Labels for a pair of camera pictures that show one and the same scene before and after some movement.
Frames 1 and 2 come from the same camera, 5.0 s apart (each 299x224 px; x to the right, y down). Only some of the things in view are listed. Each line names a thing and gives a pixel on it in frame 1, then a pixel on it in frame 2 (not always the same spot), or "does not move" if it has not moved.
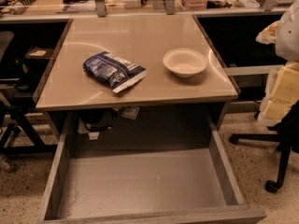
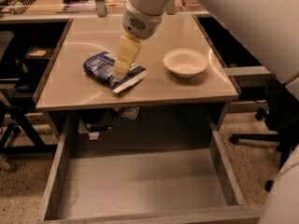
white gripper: [289, 37] to [141, 22]
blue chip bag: [113, 70] does not move
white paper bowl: [185, 63] does not move
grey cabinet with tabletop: [161, 112] does not move
